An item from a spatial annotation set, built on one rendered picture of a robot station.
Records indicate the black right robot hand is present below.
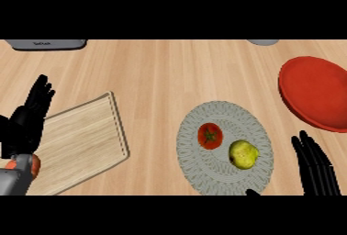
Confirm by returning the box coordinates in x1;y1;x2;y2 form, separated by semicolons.
243;129;342;196

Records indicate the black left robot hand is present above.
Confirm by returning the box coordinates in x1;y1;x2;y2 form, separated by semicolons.
0;73;57;160

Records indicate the grey round woven placemat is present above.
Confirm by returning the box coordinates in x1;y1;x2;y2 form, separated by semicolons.
174;100;274;196

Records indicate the red bowl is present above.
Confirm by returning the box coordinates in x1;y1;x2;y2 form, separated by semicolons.
277;56;347;133

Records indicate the red tomato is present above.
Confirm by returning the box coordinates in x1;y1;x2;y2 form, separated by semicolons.
196;122;224;151

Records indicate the pale wooden cutting board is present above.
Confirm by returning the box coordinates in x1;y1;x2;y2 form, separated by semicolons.
0;91;131;196

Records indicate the yellow-green pear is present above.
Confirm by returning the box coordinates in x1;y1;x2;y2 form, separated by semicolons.
227;140;261;171

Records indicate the grey flat appliance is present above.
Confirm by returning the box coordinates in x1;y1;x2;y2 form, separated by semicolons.
4;39;88;51

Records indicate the grey round object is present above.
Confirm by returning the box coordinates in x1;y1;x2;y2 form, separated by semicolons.
244;39;280;47

